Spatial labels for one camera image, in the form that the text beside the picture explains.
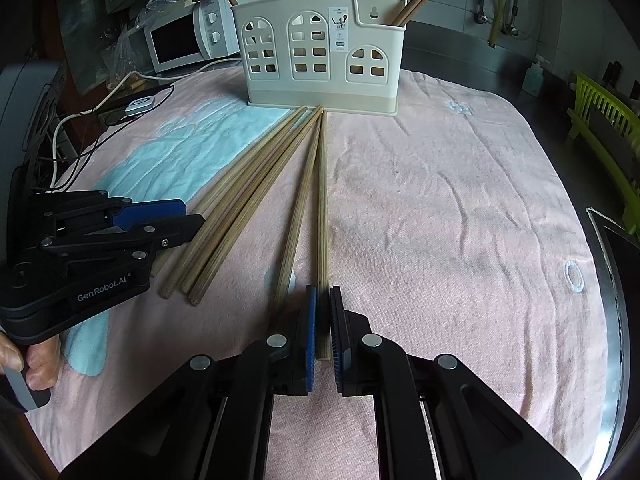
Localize blue soap bottle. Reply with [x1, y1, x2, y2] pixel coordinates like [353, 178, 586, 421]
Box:
[522, 56, 546, 98]

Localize person's left hand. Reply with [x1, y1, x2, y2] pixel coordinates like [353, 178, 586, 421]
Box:
[0, 332, 62, 392]

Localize white power cable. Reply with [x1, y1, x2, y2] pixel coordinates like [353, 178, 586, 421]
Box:
[49, 57, 243, 186]

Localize black cable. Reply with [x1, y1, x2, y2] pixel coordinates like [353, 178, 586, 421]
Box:
[57, 85, 176, 192]

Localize white microwave oven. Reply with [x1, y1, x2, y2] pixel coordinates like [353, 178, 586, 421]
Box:
[144, 0, 241, 74]

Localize yellow gas hose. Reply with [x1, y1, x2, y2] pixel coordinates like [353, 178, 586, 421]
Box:
[487, 0, 508, 46]

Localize clear plastic snack bag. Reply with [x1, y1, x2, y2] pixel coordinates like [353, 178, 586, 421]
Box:
[102, 0, 171, 78]

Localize pink towel with blue print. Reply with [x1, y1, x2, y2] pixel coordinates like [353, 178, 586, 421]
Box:
[25, 67, 608, 480]

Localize green plastic dish rack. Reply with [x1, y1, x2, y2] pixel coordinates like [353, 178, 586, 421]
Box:
[567, 71, 640, 236]

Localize row of wooden chopsticks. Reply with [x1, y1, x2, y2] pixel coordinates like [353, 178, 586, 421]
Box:
[150, 104, 325, 333]

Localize small white square device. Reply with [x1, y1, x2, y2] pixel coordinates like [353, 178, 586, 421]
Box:
[124, 95, 158, 115]

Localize cream plastic utensil holder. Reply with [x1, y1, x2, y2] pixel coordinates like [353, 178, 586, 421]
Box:
[231, 0, 405, 117]

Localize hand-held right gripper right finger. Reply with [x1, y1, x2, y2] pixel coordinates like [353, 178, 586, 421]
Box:
[328, 285, 583, 480]

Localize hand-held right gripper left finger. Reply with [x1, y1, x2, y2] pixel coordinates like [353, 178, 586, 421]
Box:
[60, 285, 318, 480]

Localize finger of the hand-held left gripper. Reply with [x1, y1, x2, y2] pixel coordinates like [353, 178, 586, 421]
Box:
[41, 213, 207, 267]
[31, 190, 188, 234]

